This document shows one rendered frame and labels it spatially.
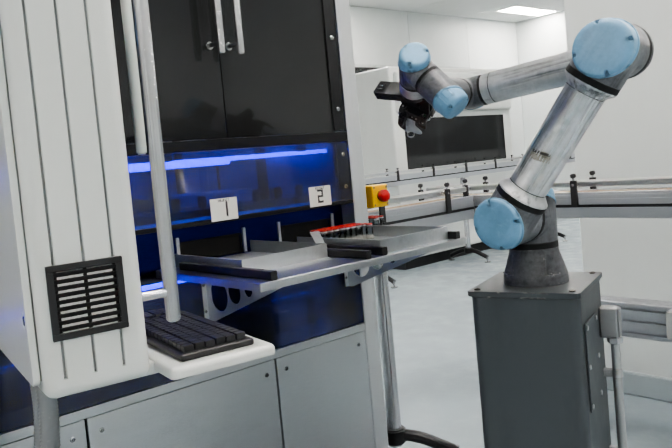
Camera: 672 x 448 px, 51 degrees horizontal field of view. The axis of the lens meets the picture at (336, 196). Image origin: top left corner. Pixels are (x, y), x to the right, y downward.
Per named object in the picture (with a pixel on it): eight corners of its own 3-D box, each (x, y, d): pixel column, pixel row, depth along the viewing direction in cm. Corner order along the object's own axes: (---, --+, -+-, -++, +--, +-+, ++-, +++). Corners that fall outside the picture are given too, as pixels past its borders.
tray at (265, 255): (171, 267, 188) (170, 254, 188) (252, 251, 205) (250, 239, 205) (243, 275, 163) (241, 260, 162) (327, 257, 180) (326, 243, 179)
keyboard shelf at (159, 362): (62, 348, 150) (60, 336, 150) (186, 322, 165) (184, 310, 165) (125, 397, 113) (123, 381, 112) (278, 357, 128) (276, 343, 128)
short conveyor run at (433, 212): (351, 244, 233) (347, 196, 232) (321, 242, 245) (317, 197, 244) (478, 218, 278) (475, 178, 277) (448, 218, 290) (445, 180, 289)
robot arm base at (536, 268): (575, 275, 172) (572, 235, 172) (560, 288, 159) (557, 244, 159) (514, 275, 180) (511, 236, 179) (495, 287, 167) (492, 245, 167)
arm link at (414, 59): (413, 74, 161) (390, 51, 165) (414, 100, 171) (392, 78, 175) (439, 55, 163) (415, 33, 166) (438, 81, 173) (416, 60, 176)
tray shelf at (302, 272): (155, 277, 185) (154, 270, 185) (350, 239, 231) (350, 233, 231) (261, 292, 149) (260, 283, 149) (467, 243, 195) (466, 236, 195)
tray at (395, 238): (298, 248, 202) (296, 236, 202) (363, 236, 219) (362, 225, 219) (380, 254, 176) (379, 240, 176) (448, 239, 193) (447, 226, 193)
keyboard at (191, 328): (114, 327, 154) (113, 316, 154) (175, 314, 161) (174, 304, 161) (181, 362, 120) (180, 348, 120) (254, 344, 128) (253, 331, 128)
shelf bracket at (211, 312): (204, 322, 185) (199, 274, 185) (214, 320, 187) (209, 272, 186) (282, 339, 160) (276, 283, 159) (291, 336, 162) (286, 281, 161)
